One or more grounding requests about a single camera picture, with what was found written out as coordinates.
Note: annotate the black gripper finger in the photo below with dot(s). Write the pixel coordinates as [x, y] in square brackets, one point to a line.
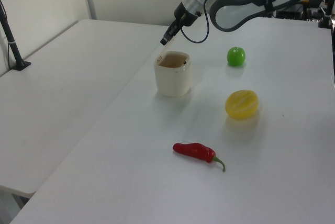
[179, 28]
[167, 35]

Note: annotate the yellow lemon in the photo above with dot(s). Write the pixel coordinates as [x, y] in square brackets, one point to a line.
[242, 104]

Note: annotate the white adjacent table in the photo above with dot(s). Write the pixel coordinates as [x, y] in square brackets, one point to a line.
[52, 98]

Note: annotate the black equipment clamp stand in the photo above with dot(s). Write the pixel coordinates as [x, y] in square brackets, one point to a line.
[325, 14]

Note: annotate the green toy apple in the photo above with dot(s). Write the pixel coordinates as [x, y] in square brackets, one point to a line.
[236, 56]

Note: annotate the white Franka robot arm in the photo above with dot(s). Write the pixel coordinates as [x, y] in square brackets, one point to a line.
[248, 1]

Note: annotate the red toy chili pepper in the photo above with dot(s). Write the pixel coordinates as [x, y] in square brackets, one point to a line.
[195, 151]

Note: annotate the black pole stand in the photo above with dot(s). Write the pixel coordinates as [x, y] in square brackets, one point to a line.
[10, 40]

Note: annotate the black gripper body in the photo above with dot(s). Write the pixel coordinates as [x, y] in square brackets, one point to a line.
[189, 16]

